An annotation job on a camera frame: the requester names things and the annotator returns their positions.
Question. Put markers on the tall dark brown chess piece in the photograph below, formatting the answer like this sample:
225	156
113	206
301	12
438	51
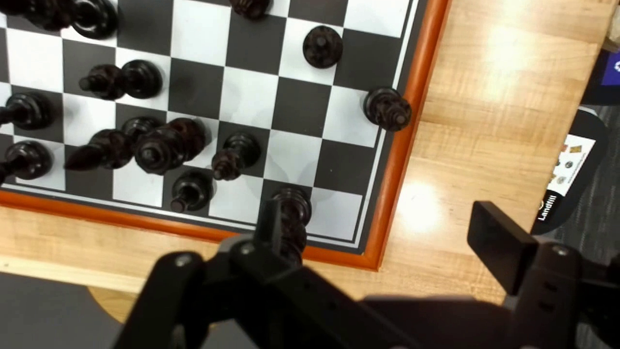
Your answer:
299	206

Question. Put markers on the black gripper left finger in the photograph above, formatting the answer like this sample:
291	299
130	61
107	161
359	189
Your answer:
245	297

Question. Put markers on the orange framed chess board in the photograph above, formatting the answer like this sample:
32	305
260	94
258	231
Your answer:
249	97

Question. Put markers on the dark brown chess pawn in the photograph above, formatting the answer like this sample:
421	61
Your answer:
322	47

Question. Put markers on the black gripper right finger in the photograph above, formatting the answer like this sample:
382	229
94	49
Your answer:
555	297

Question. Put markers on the butcher block wooden table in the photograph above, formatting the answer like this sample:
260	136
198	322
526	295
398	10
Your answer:
485	97

